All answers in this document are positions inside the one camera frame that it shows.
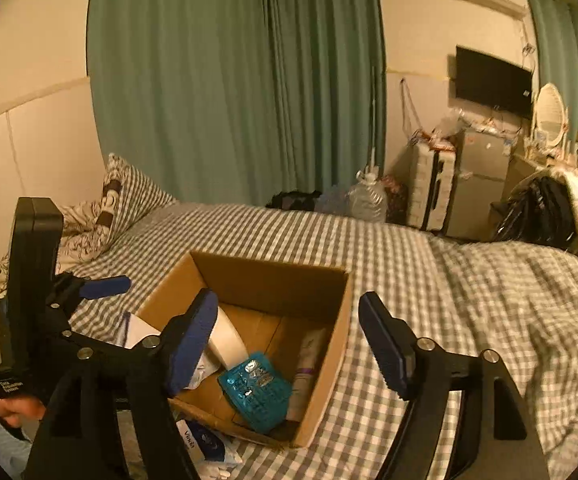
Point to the bed with checkered sheet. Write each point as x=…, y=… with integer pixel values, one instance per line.
x=279, y=232

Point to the large clear water bottle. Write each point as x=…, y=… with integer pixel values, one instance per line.
x=366, y=200

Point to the black wall television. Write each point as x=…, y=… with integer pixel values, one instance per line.
x=494, y=82

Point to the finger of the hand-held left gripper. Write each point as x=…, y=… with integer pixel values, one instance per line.
x=104, y=287

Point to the swirl patterned blanket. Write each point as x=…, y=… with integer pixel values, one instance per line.
x=81, y=232

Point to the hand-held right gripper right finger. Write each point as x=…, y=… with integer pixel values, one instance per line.
x=383, y=342

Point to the checkered pillow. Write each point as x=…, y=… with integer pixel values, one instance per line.
x=134, y=195

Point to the dark patterned bag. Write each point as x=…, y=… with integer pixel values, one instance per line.
x=395, y=200

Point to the white tape roll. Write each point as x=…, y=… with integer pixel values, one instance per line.
x=229, y=341

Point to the clear plastic bag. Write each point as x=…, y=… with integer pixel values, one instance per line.
x=450, y=124

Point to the black plastic bag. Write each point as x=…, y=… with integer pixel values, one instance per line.
x=534, y=215

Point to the brown cardboard box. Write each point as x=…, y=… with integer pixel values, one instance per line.
x=249, y=272

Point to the pale cosmetic tube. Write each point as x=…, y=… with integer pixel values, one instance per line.
x=307, y=375

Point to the crumpled white paper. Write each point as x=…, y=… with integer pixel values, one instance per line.
x=204, y=372

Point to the teal blister pack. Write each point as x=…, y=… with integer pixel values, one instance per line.
x=255, y=400

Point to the person's left hand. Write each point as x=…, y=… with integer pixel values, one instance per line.
x=19, y=407

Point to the grey mini fridge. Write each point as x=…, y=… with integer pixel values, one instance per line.
x=479, y=180

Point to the checkered duvet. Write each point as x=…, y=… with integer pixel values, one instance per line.
x=519, y=310

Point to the white suitcase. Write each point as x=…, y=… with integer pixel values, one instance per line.
x=431, y=185

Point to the white paper sheet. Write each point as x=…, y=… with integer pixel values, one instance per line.
x=136, y=331

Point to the narrow green curtain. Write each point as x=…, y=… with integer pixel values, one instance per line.
x=566, y=60

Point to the white oval mirror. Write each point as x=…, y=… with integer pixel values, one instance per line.
x=549, y=112

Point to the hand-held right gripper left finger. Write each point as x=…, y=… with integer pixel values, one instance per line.
x=193, y=342

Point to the blue and white packet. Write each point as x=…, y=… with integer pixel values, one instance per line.
x=205, y=441

